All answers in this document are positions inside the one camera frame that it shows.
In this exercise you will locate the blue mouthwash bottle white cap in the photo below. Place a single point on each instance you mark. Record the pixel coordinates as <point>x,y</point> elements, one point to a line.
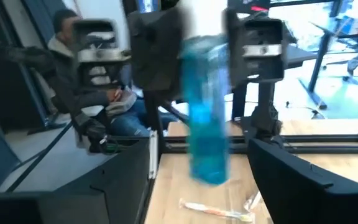
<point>207,140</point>

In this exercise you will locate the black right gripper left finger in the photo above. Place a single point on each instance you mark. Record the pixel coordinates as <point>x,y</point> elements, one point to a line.
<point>89,205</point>

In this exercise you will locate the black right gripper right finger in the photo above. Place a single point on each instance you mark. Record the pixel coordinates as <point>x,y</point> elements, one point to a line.
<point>315,202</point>

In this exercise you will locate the black aluminium frame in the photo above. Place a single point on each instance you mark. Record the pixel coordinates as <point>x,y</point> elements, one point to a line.
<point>322,144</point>

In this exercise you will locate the black office desk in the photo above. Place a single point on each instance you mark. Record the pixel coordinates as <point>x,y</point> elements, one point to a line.
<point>321,53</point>

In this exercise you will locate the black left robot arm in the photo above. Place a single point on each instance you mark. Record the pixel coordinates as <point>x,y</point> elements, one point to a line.
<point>263,118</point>

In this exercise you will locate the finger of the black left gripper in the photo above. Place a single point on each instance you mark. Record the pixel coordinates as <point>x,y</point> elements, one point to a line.
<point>157,53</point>
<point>235,46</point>

